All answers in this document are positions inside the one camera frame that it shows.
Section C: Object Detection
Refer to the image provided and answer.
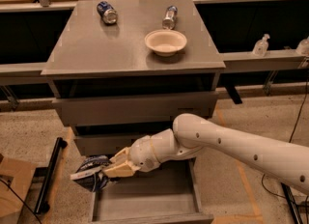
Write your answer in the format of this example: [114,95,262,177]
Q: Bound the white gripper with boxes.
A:
[102,135,160,178]

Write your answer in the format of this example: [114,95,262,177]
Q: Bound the blue chip bag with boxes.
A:
[70,155,118,192]

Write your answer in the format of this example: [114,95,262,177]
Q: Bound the blue soda can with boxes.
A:
[97,1,118,25]

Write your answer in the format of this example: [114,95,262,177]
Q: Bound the black cable on box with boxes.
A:
[0,177,43,224]

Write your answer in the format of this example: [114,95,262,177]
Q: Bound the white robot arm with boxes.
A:
[103,114,309,194]

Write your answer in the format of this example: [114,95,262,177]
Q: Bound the grey open bottom drawer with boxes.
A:
[89,159,213,224]

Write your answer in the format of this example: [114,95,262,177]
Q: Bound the white paper bowl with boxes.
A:
[144,29,187,57]

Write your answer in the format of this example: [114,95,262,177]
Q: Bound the black bar left floor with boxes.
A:
[34,137,68,214]

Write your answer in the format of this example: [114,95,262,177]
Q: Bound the black bar right floor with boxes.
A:
[281,183,303,224]

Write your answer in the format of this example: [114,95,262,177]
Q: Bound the grey drawer cabinet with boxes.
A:
[41,0,226,171]

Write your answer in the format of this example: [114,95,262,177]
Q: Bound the grey middle drawer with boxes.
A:
[74,131,155,156]

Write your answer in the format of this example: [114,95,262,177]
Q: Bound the black cable right floor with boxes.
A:
[261,72,309,224]

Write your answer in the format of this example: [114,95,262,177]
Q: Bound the clear sanitizer pump bottle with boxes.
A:
[252,34,270,57]

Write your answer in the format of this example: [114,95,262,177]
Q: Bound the black bar floor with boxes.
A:
[34,137,68,214]
[281,183,303,224]

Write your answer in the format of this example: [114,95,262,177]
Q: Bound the cardboard box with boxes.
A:
[0,154,36,224]

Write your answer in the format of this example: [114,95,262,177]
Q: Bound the grey top drawer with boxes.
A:
[53,91,218,126]

